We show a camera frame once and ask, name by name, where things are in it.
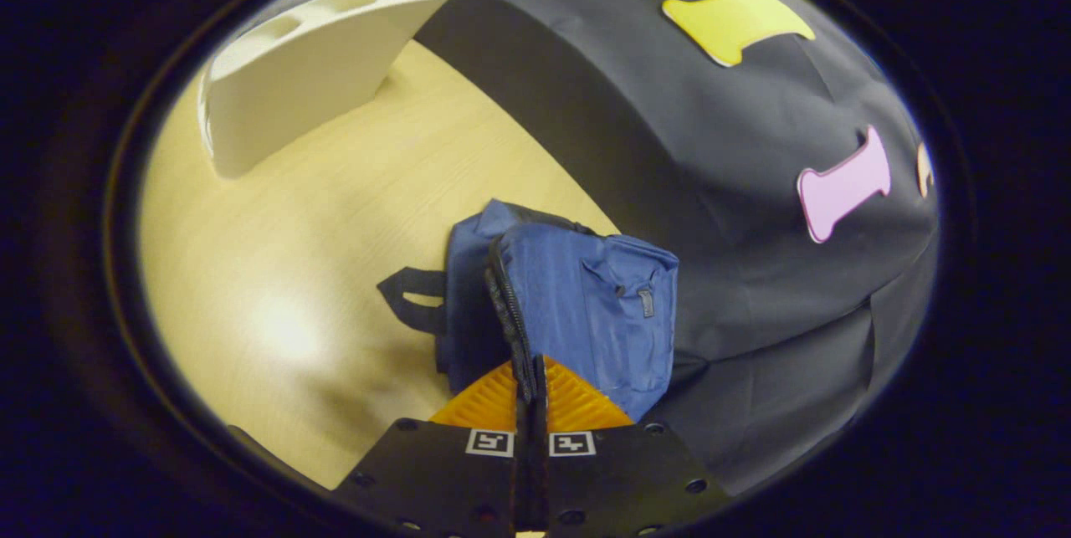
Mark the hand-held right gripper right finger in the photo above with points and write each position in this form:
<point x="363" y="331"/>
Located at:
<point x="627" y="479"/>

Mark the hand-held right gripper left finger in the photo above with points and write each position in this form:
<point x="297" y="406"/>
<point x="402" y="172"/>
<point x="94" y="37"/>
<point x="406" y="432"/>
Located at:
<point x="443" y="479"/>

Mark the blue schoolbag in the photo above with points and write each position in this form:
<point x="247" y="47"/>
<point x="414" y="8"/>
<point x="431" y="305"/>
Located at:
<point x="577" y="304"/>

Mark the white plastic bookshelf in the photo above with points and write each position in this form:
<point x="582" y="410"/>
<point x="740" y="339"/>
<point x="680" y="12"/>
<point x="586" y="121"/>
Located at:
<point x="310" y="78"/>

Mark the black backdrop cloth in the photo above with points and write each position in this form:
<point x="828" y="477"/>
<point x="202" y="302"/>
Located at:
<point x="669" y="145"/>

